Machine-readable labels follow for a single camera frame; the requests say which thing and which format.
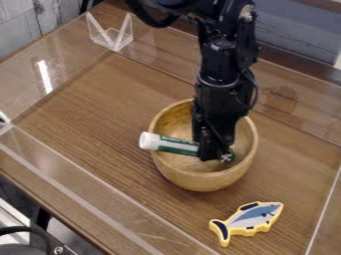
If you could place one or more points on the clear acrylic tray wall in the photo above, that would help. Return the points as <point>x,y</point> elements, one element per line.
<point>98,211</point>

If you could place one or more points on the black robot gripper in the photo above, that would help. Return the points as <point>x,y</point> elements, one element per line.
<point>218,107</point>

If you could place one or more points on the clear acrylic corner bracket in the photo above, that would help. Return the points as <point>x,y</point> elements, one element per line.
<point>114,39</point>

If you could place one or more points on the brown wooden bowl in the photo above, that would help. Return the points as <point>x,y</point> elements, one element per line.
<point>186,171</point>

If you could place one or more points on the green Expo marker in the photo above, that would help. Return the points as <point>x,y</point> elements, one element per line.
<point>157,142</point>

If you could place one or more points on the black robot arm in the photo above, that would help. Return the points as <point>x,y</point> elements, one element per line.
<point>226,36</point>

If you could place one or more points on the yellow blue fish toy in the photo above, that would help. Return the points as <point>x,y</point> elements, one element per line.
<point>252,218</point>

